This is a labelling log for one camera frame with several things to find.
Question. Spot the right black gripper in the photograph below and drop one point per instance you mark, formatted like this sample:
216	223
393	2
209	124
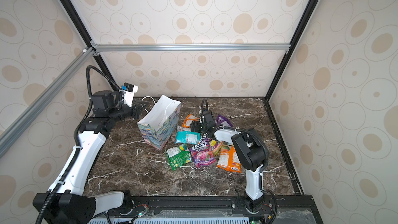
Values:
197	126

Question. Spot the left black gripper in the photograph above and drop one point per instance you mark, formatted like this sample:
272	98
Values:
138	108

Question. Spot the small orange snack packet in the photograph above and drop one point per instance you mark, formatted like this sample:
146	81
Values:
188	120

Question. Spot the purple snack packet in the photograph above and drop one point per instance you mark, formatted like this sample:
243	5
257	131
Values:
223	121

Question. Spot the white patterned paper bag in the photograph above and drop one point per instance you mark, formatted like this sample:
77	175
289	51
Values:
160	122

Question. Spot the green snack packet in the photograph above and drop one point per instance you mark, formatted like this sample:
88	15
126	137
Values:
178	156

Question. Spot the orange Fox's snack packet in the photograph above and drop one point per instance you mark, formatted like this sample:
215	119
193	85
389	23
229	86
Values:
228	159

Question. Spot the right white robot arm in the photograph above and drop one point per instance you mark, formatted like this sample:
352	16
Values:
250	151

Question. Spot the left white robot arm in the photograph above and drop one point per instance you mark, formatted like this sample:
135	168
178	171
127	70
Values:
64	202

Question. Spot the teal snack packet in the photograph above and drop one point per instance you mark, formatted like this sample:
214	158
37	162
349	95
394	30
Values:
185	136

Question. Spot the pink Fox's candy packet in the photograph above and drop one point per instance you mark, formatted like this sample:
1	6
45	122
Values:
204	153

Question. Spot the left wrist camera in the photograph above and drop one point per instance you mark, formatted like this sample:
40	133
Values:
128	92

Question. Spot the back aluminium rail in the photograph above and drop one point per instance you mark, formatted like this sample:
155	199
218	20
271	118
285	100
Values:
190	47

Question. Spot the aluminium rail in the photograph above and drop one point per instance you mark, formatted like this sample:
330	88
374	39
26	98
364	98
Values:
17	128
190	47

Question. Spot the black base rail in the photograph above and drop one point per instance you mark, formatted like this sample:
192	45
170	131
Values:
214	210

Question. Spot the left aluminium rail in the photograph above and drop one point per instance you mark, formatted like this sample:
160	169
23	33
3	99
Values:
17	128

